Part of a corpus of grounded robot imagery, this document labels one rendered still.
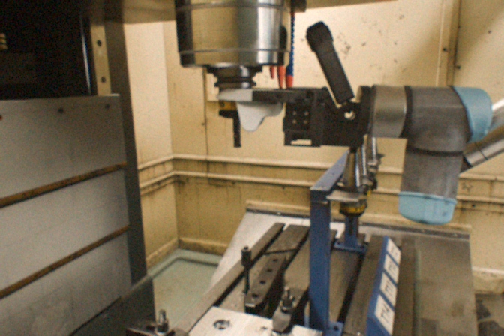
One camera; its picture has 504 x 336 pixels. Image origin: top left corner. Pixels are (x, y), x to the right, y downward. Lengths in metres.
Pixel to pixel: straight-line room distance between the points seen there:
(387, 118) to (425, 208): 0.14
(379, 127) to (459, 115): 0.10
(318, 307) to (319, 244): 0.15
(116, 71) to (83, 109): 0.19
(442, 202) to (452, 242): 1.04
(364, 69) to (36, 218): 1.16
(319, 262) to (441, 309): 0.66
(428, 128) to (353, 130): 0.10
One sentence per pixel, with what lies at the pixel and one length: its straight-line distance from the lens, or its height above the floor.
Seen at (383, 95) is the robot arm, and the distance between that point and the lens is 0.55.
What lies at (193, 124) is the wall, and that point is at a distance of 1.81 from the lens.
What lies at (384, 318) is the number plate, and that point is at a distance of 0.94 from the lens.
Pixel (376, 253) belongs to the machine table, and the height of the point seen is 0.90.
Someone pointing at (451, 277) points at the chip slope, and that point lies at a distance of 1.52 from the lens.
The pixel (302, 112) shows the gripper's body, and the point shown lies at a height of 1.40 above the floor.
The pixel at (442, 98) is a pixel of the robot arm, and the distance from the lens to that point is 0.57.
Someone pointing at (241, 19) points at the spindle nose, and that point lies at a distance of 0.50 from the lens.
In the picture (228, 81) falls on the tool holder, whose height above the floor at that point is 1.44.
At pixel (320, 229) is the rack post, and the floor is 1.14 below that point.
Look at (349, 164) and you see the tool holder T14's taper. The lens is 0.82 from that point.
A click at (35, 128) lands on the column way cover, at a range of 0.86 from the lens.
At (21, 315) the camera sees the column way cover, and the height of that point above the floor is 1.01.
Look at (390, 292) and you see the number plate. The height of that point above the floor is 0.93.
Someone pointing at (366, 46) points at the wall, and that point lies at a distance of 1.54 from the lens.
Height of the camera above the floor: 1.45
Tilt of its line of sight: 13 degrees down
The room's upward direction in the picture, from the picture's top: 1 degrees counter-clockwise
